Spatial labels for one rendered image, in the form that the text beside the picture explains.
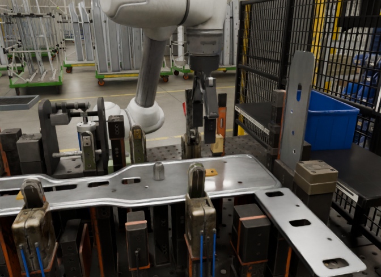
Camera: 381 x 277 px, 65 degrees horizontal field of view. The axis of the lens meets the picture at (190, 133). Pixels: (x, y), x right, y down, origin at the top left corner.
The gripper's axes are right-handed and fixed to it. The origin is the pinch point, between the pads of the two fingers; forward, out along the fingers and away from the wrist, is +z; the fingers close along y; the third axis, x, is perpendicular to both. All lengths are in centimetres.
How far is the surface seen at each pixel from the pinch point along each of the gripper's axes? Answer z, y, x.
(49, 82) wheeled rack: 85, -597, -184
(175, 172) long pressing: 13.2, -2.4, -7.6
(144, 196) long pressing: 13.2, 9.1, -17.3
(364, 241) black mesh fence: 43, 5, 56
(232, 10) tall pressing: -65, -776, 276
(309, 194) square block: 13.1, 16.9, 23.6
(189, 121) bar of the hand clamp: 2.0, -14.6, -0.8
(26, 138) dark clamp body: 5, -19, -51
